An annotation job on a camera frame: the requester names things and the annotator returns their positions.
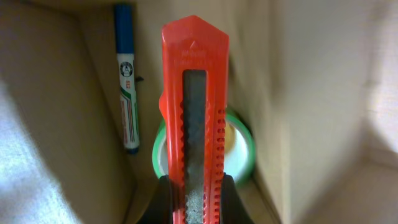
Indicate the green tape roll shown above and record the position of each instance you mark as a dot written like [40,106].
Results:
[239,165]

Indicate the blue and white marker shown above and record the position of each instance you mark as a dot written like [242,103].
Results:
[125,57]

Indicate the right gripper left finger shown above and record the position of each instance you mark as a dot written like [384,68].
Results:
[159,210]

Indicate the small yellow tape roll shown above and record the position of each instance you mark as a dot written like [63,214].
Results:
[230,139]

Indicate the brown cardboard box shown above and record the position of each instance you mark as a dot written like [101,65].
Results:
[300,76]

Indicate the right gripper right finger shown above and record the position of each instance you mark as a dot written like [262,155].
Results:
[232,210]

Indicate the orange utility knife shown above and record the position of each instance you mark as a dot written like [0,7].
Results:
[193,104]

